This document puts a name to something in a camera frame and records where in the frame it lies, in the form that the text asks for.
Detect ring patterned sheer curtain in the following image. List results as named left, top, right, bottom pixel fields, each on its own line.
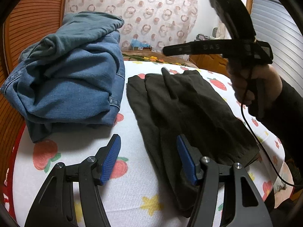
left=64, top=0, right=198, bottom=53

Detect pale pink cloth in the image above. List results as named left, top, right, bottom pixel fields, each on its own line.
left=273, top=159, right=297, bottom=195

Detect person's right hand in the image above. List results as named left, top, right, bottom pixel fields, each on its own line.
left=226, top=60, right=283, bottom=108

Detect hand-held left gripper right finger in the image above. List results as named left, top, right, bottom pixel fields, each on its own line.
left=176, top=134, right=274, bottom=227

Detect grey-blue garment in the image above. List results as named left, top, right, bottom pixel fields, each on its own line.
left=30, top=12, right=125, bottom=59

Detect red printed sheet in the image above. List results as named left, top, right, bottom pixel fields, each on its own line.
left=0, top=132, right=25, bottom=220

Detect white strawberry printed blanket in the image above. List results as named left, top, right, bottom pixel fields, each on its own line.
left=9, top=60, right=286, bottom=227

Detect wooden cabinet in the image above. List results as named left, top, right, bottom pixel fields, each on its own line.
left=189, top=52, right=232, bottom=76

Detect brown floral blanket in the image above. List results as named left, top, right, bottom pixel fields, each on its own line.
left=122, top=50, right=197, bottom=68

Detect small blue box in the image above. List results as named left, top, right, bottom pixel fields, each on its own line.
left=130, top=39, right=152, bottom=51

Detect wooden slatted panel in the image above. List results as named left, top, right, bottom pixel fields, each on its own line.
left=0, top=0, right=70, bottom=154

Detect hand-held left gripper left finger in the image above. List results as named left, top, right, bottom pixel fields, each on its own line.
left=24, top=134, right=122, bottom=227

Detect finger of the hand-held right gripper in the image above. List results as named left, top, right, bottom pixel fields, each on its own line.
left=162, top=40, right=227, bottom=56

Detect blue denim jeans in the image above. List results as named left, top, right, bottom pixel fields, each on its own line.
left=0, top=32, right=126, bottom=143

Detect black pants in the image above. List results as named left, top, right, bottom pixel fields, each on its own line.
left=126, top=67, right=260, bottom=218

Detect grey window shutter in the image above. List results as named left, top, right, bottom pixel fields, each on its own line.
left=246, top=0, right=303, bottom=82

